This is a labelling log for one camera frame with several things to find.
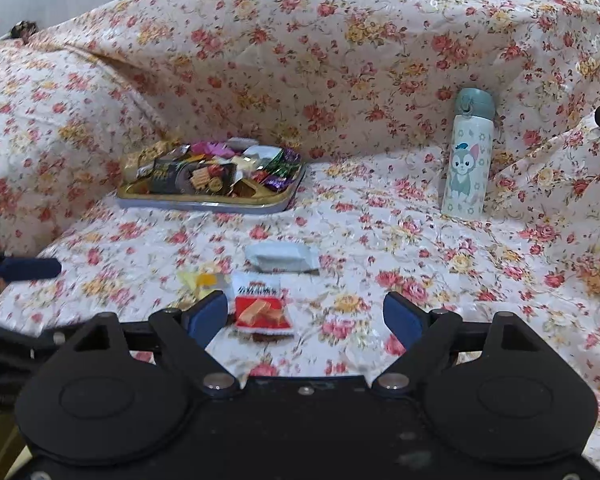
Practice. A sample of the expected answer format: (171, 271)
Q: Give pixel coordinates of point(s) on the yellow grey snack packet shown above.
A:
(199, 285)

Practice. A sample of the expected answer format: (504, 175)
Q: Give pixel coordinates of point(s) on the red white hawthorn snack packet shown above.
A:
(258, 304)

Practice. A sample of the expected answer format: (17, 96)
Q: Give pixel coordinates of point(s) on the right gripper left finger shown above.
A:
(182, 343)

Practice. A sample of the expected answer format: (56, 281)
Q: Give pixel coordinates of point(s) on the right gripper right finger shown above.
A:
(427, 338)

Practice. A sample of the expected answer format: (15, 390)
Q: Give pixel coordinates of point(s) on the gold blue snack tray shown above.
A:
(237, 176)

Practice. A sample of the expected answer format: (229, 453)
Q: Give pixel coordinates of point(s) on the pink candy wrapper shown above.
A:
(211, 149)

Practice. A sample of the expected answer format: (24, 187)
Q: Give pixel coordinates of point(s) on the grey white wafer packet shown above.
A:
(287, 257)

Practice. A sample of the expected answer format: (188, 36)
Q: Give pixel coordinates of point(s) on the black biscuit packet in tray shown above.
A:
(191, 177)

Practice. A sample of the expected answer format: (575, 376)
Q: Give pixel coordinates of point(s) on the green foil candy in tray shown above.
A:
(286, 161)

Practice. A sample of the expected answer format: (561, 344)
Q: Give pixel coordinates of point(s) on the white cat print bottle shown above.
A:
(470, 155)

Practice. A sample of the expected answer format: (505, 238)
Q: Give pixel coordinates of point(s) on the purple foil candy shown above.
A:
(277, 183)

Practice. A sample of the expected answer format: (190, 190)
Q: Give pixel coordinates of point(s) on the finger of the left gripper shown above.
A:
(19, 269)

